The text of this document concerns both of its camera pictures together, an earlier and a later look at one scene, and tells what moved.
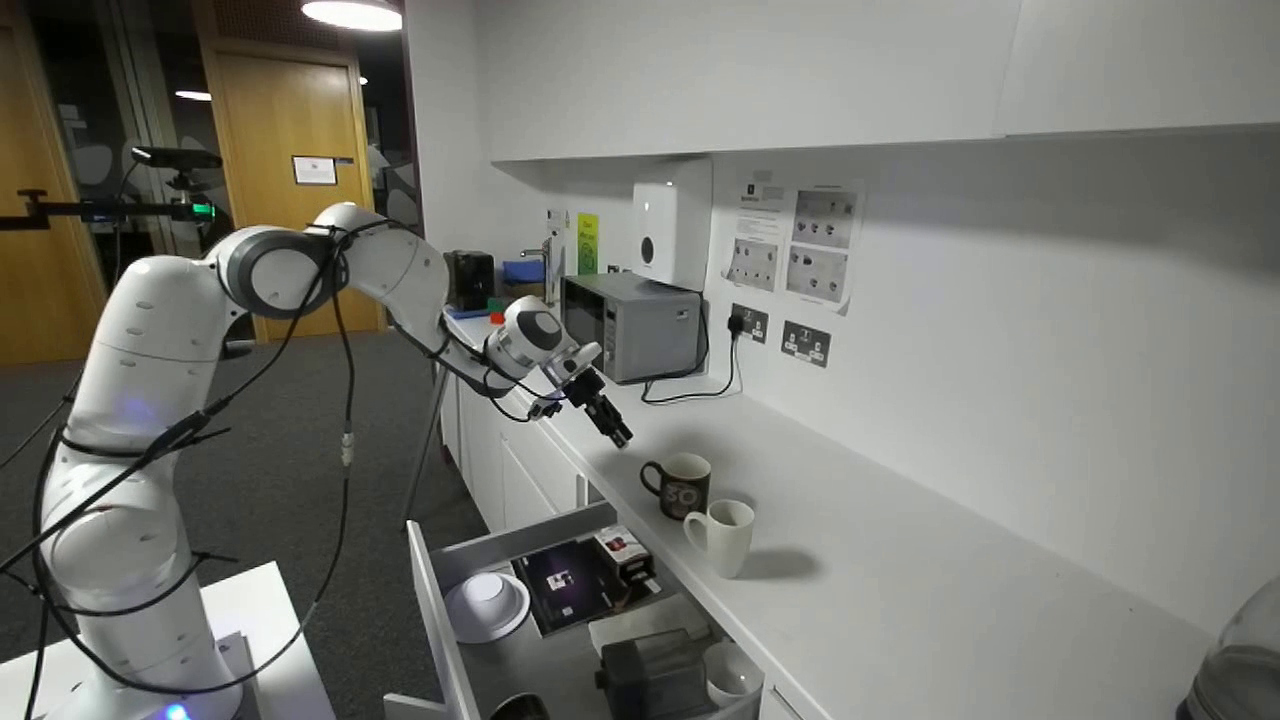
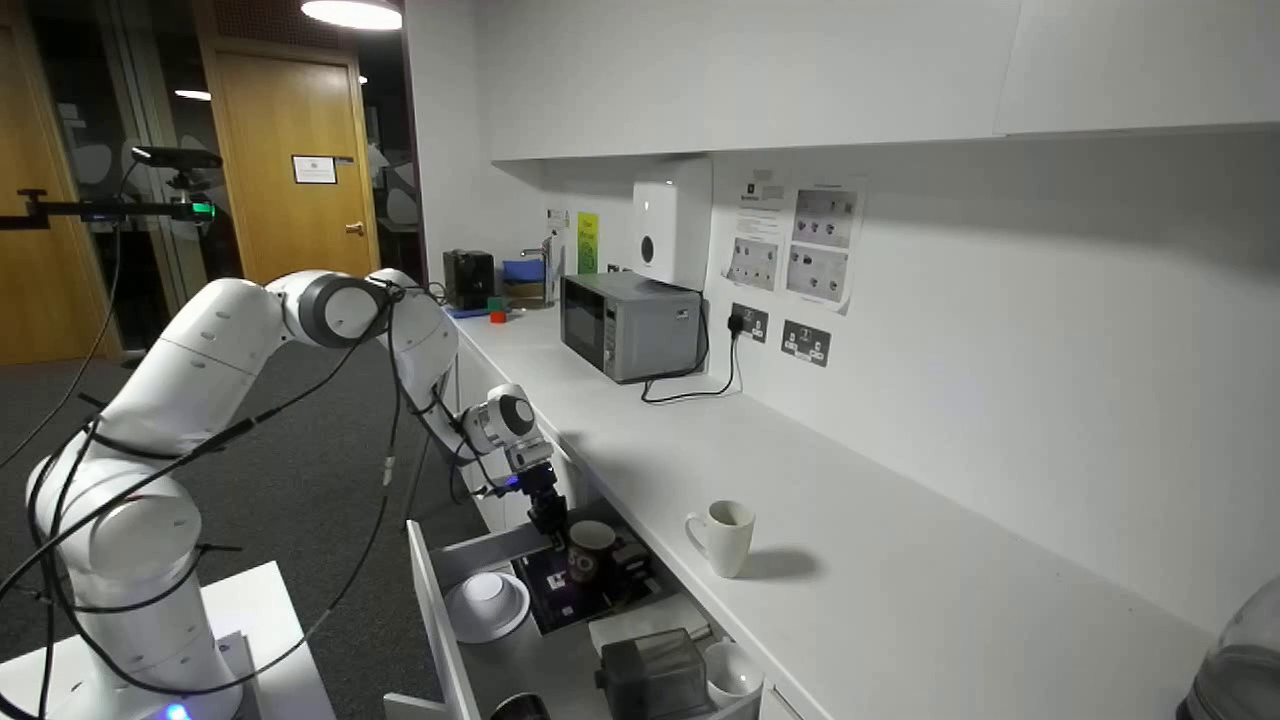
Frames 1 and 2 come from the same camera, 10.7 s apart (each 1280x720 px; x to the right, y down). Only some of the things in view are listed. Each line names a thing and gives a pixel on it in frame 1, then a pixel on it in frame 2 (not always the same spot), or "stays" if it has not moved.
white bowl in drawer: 487,604 stays
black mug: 676,480 → 592,550
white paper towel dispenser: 657,233 stays
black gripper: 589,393 → 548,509
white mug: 720,532 stays
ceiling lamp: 354,16 stays
